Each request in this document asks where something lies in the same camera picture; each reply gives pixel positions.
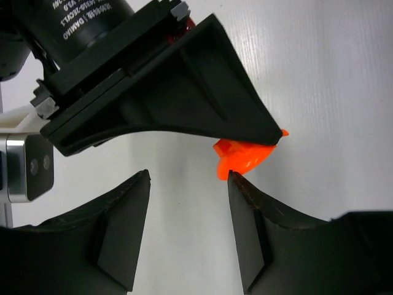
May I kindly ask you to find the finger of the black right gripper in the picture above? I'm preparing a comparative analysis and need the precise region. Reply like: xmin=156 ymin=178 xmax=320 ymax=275
xmin=120 ymin=15 xmax=282 ymax=146

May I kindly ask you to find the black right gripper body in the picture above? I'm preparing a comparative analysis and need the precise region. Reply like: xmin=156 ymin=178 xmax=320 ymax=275
xmin=33 ymin=1 xmax=193 ymax=156

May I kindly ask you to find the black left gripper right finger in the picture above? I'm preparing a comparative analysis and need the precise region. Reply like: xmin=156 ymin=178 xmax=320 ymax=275
xmin=228 ymin=171 xmax=392 ymax=294

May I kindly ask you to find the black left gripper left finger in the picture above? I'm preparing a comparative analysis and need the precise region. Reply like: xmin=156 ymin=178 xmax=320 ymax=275
xmin=1 ymin=170 xmax=150 ymax=294

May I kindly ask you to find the orange round lego piece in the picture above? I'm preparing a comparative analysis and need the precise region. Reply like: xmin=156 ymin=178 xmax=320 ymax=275
xmin=212 ymin=139 xmax=278 ymax=181

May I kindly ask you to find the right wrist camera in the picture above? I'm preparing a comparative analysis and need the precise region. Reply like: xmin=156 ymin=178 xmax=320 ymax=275
xmin=1 ymin=133 xmax=54 ymax=203

